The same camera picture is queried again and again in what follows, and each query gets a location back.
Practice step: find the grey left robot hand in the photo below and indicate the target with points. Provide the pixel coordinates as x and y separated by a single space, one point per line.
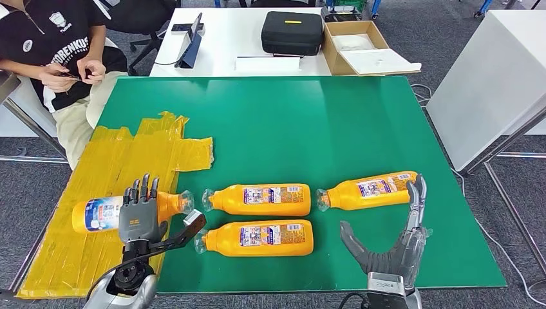
138 221

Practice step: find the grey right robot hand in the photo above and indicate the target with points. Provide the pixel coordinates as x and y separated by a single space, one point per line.
396 260

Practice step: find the person's left hand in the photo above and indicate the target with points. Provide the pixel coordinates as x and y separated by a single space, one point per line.
91 70

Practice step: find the person's right hand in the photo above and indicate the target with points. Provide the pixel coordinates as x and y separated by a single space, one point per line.
55 79

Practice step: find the orange detergent bottle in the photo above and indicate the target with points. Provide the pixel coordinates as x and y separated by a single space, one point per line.
345 196
222 239
230 200
100 213

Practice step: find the person's right forearm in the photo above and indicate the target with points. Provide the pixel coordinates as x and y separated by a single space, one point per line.
21 68

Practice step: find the person's left forearm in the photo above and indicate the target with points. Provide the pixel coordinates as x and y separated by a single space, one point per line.
98 42

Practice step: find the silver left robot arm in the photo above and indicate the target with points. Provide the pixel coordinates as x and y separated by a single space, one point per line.
128 285

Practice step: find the person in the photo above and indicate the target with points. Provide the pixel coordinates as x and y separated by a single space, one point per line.
42 38

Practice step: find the grey metal desk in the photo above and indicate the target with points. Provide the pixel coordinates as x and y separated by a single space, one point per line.
8 85

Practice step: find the yellow tape patch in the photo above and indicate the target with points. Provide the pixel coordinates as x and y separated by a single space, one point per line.
106 162

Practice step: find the black office chair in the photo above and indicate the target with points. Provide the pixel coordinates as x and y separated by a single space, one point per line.
141 17

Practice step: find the black phone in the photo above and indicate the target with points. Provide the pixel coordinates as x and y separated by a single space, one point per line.
181 27

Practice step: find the dark tablet on stand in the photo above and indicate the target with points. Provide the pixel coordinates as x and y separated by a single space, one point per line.
192 46

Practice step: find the white desk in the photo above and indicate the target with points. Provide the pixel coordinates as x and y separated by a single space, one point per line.
230 34

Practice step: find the white paper sheet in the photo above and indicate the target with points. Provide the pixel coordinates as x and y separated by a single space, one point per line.
266 64

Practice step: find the thin black pen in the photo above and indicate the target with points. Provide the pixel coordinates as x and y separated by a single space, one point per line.
268 56

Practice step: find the white foam panel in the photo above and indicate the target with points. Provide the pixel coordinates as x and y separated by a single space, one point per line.
381 61

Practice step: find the black zip case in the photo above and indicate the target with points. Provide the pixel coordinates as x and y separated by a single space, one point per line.
292 34

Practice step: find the white side table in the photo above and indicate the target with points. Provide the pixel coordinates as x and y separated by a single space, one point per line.
490 76

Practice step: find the open cardboard box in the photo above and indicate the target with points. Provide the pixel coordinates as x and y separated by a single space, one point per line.
331 52

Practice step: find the white plastic bag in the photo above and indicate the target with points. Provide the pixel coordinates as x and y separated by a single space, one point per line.
353 42

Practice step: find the blue metal leg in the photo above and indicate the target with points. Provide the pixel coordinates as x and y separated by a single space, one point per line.
483 7
376 7

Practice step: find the green crate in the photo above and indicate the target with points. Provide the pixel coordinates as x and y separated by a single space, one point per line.
350 4

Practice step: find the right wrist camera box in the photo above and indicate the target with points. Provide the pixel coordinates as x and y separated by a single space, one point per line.
386 290

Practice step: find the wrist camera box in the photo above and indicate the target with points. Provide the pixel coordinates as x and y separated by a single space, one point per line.
386 290
183 234

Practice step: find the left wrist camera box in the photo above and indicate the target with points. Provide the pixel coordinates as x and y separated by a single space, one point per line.
183 234

